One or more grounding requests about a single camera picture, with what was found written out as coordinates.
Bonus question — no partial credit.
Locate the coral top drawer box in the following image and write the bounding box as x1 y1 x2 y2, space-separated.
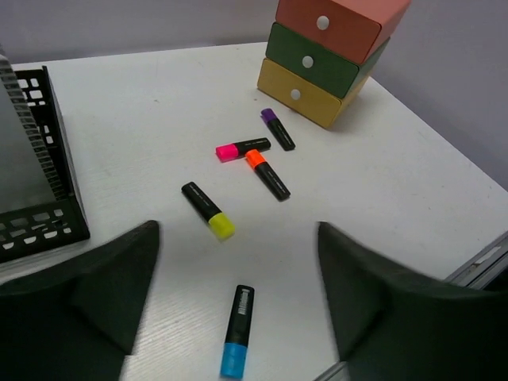
275 0 410 64

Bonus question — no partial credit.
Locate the orange black highlighter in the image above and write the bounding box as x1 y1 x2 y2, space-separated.
245 149 291 202

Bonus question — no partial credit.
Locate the purple black highlighter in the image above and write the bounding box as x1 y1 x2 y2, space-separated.
260 108 296 151

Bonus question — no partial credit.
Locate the white safety instruction booklet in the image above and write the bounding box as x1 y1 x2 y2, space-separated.
1 52 66 213

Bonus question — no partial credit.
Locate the blue black highlighter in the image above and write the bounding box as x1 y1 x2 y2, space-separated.
220 285 255 379

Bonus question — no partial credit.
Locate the yellow bottom drawer box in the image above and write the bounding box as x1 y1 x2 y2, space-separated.
257 59 370 129

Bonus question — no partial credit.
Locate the black mesh file holder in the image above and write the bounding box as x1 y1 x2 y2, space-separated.
1 55 90 263

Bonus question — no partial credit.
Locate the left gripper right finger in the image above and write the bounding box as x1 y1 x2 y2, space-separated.
317 222 507 380

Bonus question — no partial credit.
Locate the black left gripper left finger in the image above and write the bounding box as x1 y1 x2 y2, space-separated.
1 221 160 380

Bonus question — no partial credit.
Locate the pink black highlighter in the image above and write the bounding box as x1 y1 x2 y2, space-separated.
215 137 271 163

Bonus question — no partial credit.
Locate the yellow black highlighter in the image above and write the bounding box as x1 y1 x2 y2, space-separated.
181 182 235 241

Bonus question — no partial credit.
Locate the green drawer box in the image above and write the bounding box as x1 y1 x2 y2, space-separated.
266 22 388 98

